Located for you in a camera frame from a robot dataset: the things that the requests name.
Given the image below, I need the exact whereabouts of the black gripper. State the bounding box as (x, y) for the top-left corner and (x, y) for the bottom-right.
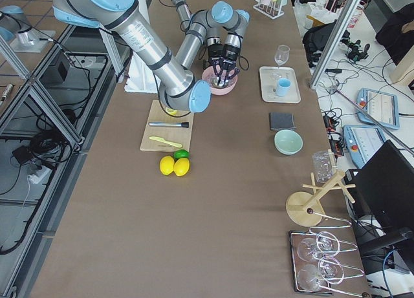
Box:
(208, 44), (228, 85)
(223, 43), (240, 83)

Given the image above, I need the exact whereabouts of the silver metal ice scoop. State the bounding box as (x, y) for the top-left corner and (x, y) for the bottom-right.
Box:
(210, 76), (228, 89)

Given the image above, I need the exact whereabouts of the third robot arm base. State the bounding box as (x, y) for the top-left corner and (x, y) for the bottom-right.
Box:
(1, 5), (56, 53)

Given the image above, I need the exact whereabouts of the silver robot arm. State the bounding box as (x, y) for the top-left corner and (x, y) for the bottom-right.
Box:
(171, 0), (250, 89)
(53, 0), (211, 112)

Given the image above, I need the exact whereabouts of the light blue plastic cup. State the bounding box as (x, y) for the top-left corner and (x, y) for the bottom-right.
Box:
(275, 78), (291, 97)

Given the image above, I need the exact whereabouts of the pink plastic bowl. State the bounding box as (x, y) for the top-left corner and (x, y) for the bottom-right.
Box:
(202, 67), (238, 96)

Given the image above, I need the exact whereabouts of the cream serving tray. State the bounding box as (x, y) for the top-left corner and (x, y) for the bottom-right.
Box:
(259, 67), (301, 103)

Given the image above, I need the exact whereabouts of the clear wine glass on tray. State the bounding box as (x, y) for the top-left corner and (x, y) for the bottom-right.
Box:
(273, 45), (290, 82)

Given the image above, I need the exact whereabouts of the halved lemon slice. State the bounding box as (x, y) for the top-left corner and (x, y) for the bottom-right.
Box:
(165, 107), (178, 116)

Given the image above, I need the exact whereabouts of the grey folded cloth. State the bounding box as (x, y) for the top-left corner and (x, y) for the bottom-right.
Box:
(269, 112), (296, 131)

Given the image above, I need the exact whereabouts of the steel cylindrical muddler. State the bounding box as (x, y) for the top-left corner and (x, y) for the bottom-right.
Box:
(147, 122), (190, 129)

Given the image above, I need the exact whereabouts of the bamboo cutting board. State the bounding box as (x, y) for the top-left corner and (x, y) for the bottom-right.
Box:
(140, 100), (194, 152)

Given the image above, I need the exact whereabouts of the green ceramic bowl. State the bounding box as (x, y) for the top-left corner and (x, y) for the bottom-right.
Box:
(274, 129), (303, 155)

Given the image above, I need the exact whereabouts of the yellow plastic knife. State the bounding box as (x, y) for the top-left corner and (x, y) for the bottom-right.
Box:
(149, 136), (182, 148)

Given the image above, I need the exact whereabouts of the green lime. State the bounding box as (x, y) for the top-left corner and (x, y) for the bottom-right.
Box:
(173, 149), (189, 160)

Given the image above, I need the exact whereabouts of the yellow whole lemon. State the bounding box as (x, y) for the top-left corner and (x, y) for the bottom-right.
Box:
(159, 156), (175, 175)
(173, 158), (190, 176)

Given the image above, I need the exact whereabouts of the clear tumbler on stand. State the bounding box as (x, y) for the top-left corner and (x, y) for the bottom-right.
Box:
(312, 150), (336, 183)

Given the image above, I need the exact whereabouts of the blue teach pendant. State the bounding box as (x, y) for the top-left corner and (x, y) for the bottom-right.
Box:
(356, 88), (400, 130)
(342, 125), (386, 169)

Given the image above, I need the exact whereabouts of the wooden glass drying stand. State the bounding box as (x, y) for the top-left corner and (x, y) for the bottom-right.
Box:
(285, 167), (356, 228)

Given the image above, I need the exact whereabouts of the black power box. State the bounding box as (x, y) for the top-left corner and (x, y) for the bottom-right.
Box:
(41, 53), (70, 84)

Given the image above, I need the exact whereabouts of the black monitor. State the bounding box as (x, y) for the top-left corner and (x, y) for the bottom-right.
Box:
(345, 140), (413, 252)

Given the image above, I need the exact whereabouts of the upside-down wine glass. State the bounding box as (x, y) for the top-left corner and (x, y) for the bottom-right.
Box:
(296, 257), (365, 295)
(296, 231), (358, 260)

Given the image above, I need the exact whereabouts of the black tray with rack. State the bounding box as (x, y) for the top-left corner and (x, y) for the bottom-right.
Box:
(288, 231), (332, 297)

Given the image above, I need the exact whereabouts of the white wire rack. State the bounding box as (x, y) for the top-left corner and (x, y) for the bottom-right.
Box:
(254, 0), (288, 19)

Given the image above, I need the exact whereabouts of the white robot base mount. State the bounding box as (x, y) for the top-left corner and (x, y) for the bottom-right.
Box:
(124, 52), (160, 94)

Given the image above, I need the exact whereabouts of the aluminium frame post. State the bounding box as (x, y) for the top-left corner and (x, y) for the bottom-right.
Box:
(309, 0), (360, 90)

